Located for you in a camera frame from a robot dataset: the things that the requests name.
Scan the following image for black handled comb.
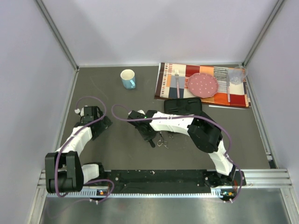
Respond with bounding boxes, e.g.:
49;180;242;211
149;140;156;148

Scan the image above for black zip tool case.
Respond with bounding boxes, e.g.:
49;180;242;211
164;97;202;115

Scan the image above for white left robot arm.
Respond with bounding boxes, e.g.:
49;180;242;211
45;106;112;194

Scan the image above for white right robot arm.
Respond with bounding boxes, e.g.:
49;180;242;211
128;110;235;185

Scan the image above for silver thinning scissors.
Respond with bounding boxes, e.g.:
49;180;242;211
157;132;168;148

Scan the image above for blue ceramic mug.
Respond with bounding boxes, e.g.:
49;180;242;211
120;69;136;90

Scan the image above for colourful patterned placemat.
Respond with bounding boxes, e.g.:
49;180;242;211
155;63;250;108

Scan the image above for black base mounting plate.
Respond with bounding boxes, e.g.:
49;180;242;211
99;169;246;193

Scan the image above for pink polka dot plate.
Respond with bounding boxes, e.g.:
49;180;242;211
187;73;219;98

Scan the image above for clear plastic cup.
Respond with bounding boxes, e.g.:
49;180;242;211
228;65;248;85

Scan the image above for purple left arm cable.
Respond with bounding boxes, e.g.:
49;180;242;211
54;96;115;206

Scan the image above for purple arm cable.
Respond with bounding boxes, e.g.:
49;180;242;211
111;104;245;204
54;96;115;206

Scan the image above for grey slotted cable duct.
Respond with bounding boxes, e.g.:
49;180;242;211
46;188;234;199

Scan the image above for pink handled fork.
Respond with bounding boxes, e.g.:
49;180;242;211
174;70;180;98

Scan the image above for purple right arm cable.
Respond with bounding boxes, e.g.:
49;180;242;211
111;104;245;204

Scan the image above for pink handled knife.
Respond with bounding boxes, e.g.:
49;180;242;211
226;74;231;103

